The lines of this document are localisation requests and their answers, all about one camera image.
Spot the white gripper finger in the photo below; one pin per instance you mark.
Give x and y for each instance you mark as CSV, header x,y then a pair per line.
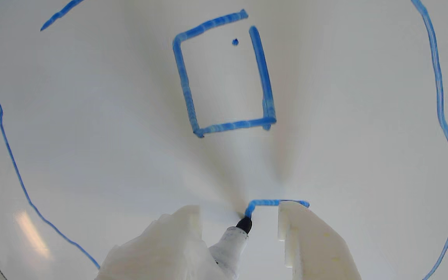
x,y
317,252
158,249

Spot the large white whiteboard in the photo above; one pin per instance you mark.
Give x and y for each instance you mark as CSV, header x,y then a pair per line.
x,y
111,116

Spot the blue whiteboard marker pen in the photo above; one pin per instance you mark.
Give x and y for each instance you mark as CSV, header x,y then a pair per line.
x,y
230,245

